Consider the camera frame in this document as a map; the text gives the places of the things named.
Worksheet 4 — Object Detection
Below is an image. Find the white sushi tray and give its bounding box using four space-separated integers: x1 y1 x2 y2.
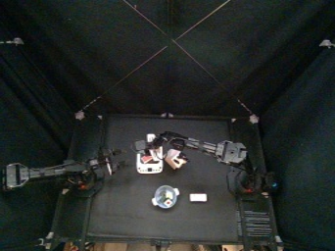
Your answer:
135 132 166 175

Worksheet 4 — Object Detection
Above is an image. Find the tan pink toy box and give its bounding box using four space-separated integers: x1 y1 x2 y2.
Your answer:
166 148 190 171

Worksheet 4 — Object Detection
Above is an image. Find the small white rectangular block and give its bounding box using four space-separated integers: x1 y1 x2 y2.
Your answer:
188 193 210 203

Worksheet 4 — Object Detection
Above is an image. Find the thin diagonal cord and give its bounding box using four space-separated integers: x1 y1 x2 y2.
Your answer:
120 0 255 116
80 0 234 114

